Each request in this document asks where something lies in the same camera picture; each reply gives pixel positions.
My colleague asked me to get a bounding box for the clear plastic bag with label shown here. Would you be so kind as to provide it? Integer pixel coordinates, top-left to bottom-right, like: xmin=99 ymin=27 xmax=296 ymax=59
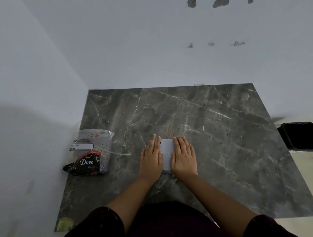
xmin=69 ymin=129 xmax=115 ymax=174

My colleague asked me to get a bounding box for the person's right forearm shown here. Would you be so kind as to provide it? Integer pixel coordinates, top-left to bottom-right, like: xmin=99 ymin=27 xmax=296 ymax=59
xmin=179 ymin=174 xmax=258 ymax=228

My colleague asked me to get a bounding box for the person's right hand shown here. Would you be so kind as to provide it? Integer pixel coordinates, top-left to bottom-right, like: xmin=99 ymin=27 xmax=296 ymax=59
xmin=170 ymin=136 xmax=198 ymax=179

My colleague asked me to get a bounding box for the person's left hand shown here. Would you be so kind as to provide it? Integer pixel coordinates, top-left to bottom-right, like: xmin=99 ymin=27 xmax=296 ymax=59
xmin=139 ymin=133 xmax=164 ymax=181

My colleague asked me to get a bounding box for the yellowish tape piece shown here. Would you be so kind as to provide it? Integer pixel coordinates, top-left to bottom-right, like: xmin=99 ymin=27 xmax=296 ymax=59
xmin=56 ymin=217 xmax=75 ymax=232

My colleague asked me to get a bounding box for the white paper sheet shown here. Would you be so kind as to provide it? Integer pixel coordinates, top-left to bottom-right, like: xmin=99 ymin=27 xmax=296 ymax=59
xmin=160 ymin=138 xmax=175 ymax=173

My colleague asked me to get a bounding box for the black waste bin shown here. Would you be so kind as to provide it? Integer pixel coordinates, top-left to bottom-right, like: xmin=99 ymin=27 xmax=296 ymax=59
xmin=277 ymin=122 xmax=313 ymax=151

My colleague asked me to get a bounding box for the dark red chocolate packet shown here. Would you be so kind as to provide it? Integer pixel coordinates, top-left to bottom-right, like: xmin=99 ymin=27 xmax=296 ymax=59
xmin=62 ymin=151 xmax=102 ymax=176

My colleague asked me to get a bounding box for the dark maroon shirt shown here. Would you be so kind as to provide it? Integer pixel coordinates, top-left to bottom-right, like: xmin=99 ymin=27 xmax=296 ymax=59
xmin=64 ymin=201 xmax=299 ymax=237

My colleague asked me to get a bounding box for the person's left forearm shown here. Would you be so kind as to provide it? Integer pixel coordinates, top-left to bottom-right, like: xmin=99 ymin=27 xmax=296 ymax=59
xmin=105 ymin=176 xmax=158 ymax=226

